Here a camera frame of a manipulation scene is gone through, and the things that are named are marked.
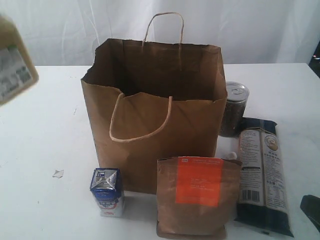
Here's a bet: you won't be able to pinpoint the brown pouch orange label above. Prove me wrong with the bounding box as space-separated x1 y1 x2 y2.
156 156 242 240

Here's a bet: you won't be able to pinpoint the clear can dark grains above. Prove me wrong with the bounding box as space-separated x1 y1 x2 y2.
219 81 250 137

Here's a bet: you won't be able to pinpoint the small clear plastic scrap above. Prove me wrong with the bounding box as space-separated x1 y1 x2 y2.
52 169 64 179

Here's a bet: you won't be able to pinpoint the blue white milk carton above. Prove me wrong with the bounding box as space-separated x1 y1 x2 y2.
89 167 125 217

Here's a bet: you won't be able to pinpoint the brown paper shopping bag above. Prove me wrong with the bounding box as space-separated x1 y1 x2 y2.
80 12 228 195

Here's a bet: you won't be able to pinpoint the dark noodle packet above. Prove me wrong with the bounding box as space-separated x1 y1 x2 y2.
235 117 293 237

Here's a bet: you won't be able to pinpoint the yellow millet plastic bottle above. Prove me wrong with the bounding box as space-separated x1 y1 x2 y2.
0 14 39 105

